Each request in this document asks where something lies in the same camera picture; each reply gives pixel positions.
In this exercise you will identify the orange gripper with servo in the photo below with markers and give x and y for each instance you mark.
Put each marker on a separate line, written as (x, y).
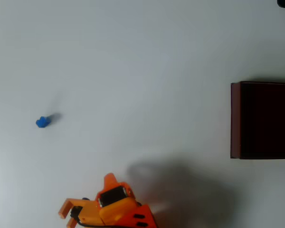
(112, 195)

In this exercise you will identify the small blue block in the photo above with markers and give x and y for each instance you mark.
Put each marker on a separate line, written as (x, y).
(42, 122)

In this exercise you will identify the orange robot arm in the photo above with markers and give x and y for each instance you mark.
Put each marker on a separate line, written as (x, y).
(142, 217)

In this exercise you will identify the dark brown box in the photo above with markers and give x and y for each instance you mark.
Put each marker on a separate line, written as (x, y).
(263, 121)

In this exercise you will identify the orange camera mount bracket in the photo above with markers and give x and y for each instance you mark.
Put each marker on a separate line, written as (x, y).
(85, 211)

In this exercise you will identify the small black camera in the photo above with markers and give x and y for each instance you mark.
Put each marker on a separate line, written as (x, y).
(76, 211)

